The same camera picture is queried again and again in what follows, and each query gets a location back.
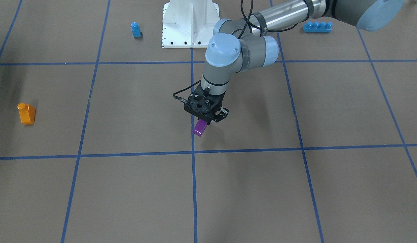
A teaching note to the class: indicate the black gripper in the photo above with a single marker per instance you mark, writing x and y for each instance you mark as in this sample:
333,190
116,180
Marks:
222,114

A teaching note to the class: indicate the purple trapezoid block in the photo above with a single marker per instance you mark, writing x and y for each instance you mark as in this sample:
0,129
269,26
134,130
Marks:
200,127

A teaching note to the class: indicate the orange trapezoid block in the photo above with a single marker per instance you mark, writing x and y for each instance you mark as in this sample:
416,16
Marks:
26,113

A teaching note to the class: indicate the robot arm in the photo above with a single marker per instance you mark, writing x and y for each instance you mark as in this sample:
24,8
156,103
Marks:
244,44

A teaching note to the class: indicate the small blue block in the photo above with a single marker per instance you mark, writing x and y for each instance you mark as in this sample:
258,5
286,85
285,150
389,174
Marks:
135,29

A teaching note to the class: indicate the long blue studded brick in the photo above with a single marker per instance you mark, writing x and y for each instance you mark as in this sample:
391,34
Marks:
318,27

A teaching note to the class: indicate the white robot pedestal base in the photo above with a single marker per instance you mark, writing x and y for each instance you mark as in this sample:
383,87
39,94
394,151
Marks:
188,23

